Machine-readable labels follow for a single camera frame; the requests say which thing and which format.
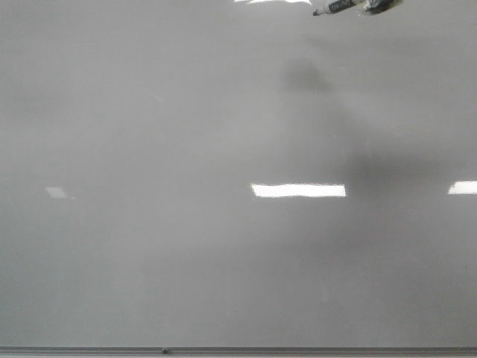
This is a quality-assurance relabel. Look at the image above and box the grey aluminium whiteboard frame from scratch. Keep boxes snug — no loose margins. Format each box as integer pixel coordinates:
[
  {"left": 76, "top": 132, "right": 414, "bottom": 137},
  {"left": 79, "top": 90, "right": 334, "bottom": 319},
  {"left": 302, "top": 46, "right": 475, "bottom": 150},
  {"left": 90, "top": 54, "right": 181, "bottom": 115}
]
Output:
[{"left": 1, "top": 346, "right": 476, "bottom": 357}]

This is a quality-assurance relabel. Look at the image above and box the white whiteboard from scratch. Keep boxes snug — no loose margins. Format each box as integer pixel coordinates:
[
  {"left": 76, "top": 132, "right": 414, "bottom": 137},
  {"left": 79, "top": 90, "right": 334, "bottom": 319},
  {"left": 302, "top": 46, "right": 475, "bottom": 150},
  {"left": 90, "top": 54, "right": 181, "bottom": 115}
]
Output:
[{"left": 1, "top": 1, "right": 476, "bottom": 348}]

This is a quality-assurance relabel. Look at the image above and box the black whiteboard marker pen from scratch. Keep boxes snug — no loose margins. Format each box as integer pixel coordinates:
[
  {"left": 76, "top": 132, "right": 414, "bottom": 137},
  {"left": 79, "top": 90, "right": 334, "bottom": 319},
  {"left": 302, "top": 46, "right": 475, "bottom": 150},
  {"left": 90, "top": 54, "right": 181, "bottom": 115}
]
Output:
[{"left": 312, "top": 0, "right": 405, "bottom": 17}]

